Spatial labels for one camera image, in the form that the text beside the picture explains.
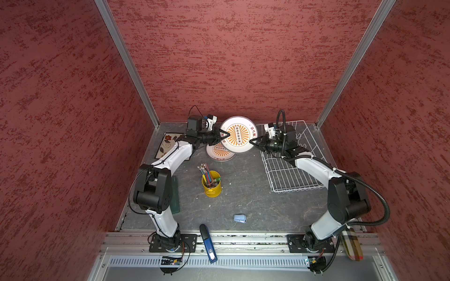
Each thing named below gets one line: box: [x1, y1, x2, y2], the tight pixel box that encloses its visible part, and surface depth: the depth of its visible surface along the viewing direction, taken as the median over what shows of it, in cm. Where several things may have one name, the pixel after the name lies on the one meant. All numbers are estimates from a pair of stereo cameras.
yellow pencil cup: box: [200, 170, 223, 198], surface depth 84 cm
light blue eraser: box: [233, 214, 247, 224], surface depth 81 cm
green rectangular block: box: [169, 175, 180, 215], surface depth 89 cm
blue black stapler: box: [199, 223, 218, 264], surface depth 72 cm
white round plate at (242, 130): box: [220, 115, 258, 154], surface depth 87 cm
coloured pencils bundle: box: [196, 162, 214, 187], surface depth 83 cm
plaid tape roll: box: [341, 227, 364, 262], surface depth 74 cm
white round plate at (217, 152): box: [205, 142, 237, 162], surface depth 105 cm
